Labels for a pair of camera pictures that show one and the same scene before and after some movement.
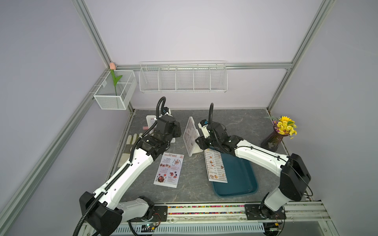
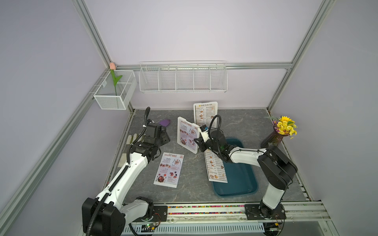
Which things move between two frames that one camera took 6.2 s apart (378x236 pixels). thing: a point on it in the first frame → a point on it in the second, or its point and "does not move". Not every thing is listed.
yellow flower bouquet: x=286 y=126 does not move
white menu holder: x=150 y=120 → x=186 y=132
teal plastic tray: x=240 y=180 does not move
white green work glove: x=130 y=143 does not move
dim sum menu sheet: x=190 y=135 → x=204 y=113
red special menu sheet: x=169 y=170 does not move
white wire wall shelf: x=183 y=76 does not move
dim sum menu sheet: x=214 y=166 does not move
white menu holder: x=190 y=134 → x=203 y=113
